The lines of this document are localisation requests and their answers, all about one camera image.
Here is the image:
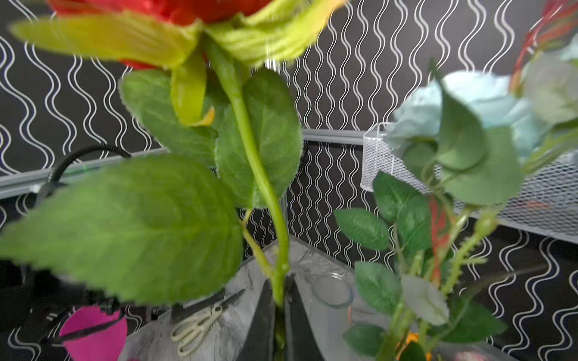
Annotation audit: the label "white light-blue flower stem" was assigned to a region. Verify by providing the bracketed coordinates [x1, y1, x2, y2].
[334, 23, 577, 360]

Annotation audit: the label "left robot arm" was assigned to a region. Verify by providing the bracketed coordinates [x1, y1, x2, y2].
[1, 144, 131, 345]

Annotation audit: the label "yellow rose stem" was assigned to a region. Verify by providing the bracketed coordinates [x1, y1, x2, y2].
[399, 333, 432, 361]

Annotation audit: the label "red rose stem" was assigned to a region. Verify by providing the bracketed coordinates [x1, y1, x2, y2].
[0, 0, 349, 312]

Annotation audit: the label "clear glass jar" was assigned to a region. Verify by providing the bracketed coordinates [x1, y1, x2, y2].
[311, 272, 355, 309]

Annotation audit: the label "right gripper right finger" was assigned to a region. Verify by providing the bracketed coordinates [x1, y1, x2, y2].
[284, 275, 324, 361]

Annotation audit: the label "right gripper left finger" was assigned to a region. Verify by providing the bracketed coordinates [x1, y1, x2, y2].
[236, 281, 275, 361]

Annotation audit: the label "magenta silicone cup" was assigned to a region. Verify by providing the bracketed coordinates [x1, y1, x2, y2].
[59, 306, 128, 361]

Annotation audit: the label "white mesh wall basket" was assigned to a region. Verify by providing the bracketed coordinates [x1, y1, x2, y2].
[361, 123, 577, 243]

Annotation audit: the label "white handled scissors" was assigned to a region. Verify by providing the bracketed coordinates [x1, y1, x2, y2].
[170, 289, 245, 358]

